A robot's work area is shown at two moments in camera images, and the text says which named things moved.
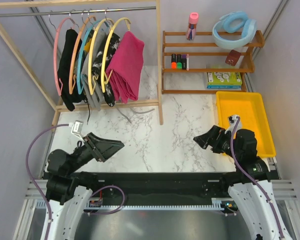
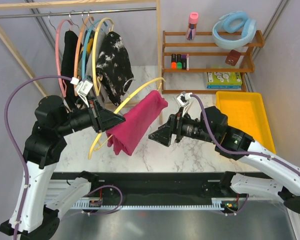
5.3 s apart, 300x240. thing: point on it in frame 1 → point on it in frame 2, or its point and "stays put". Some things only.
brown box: x=232 y=57 stays put
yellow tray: x=250 y=107 stays put
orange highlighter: x=173 y=59 stays put
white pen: x=187 y=62 stays put
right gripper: x=216 y=132 → x=174 y=125
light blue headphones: x=232 y=22 stays put
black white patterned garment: x=98 y=64 stays put
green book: x=224 y=80 stays put
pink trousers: x=126 y=68 → x=125 y=138
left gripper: x=104 y=148 → x=109 y=119
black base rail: x=115 y=190 stays put
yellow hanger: x=104 y=80 → x=119 y=109
